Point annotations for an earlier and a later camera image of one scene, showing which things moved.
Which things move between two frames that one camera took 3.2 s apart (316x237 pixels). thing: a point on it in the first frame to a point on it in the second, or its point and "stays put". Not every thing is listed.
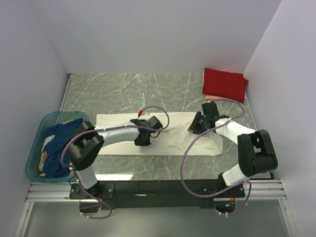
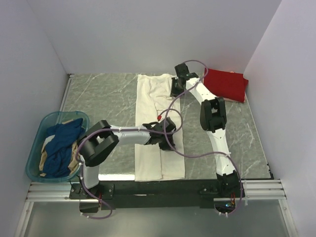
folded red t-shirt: (227, 85) stays put
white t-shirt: (174, 138) to (154, 102)
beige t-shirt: (43, 153) stays put
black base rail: (125, 194) stays put
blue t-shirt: (53, 167) stays put
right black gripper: (194, 124) to (174, 93)
